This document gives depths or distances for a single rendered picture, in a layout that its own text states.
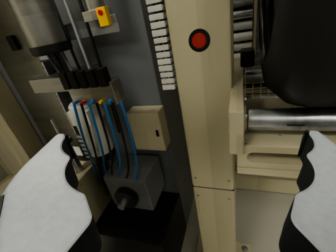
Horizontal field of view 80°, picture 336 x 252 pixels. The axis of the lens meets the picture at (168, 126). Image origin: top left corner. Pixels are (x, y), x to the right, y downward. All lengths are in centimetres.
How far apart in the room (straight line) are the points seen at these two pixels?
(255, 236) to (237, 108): 102
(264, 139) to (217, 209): 37
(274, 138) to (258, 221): 96
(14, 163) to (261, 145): 47
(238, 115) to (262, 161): 13
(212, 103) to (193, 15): 20
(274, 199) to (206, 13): 125
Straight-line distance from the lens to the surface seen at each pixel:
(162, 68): 51
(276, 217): 142
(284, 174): 49
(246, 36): 86
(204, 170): 64
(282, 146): 45
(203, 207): 77
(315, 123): 45
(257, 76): 69
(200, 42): 46
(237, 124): 39
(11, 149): 45
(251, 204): 145
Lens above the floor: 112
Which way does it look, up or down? 29 degrees down
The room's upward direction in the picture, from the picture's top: 11 degrees counter-clockwise
